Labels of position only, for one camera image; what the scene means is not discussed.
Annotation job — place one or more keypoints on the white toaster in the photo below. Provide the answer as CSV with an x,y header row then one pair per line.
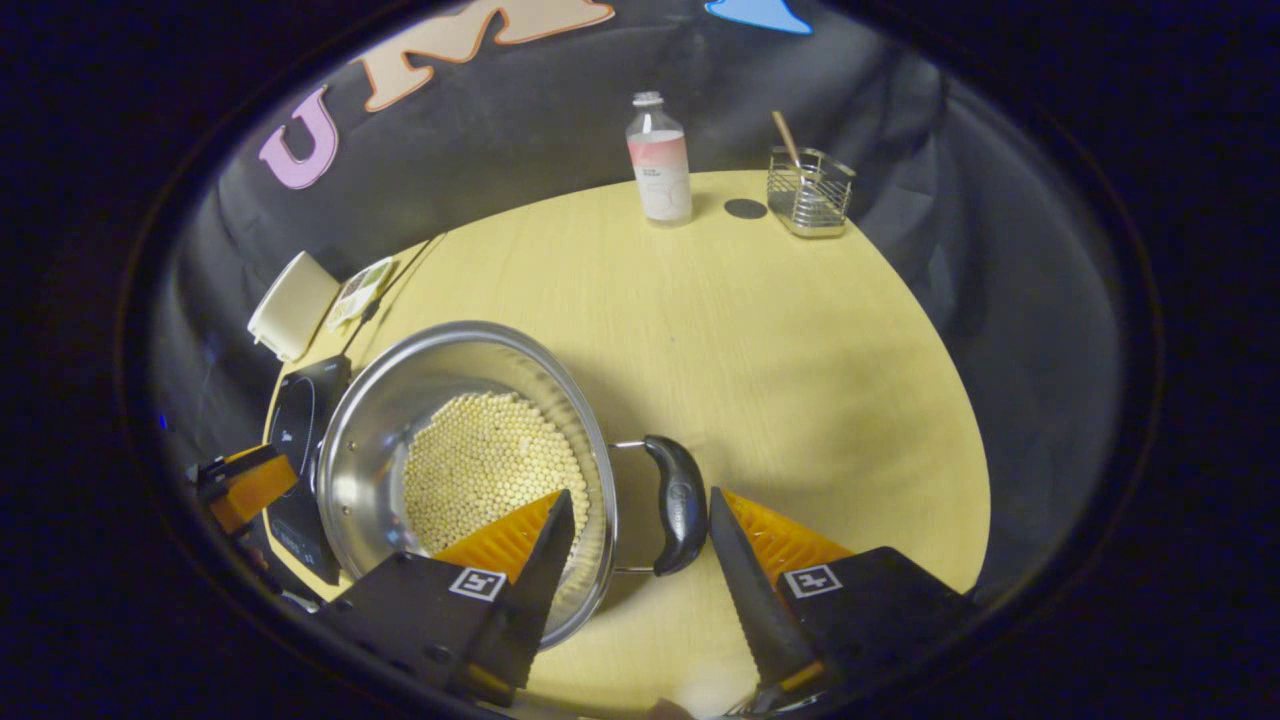
x,y
295,305

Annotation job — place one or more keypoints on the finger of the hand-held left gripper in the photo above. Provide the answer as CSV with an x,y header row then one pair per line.
x,y
255,490

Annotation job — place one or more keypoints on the clear bottle with pink label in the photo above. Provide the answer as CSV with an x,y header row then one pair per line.
x,y
660,175

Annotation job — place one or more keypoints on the pile of pale yellow beads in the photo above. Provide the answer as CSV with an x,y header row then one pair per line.
x,y
490,460

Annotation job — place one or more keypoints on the black induction cooktop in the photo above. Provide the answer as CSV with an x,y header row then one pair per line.
x,y
295,420

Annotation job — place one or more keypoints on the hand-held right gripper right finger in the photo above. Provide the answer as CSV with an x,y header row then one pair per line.
x,y
750,590

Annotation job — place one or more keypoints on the white divided dish of beans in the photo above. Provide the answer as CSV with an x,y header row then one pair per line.
x,y
360,292

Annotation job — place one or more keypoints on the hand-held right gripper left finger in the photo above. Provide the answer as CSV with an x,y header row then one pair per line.
x,y
540,590

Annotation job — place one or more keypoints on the small black round cap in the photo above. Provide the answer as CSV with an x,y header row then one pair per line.
x,y
745,209

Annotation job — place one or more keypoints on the wooden stick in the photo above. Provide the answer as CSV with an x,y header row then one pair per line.
x,y
785,138

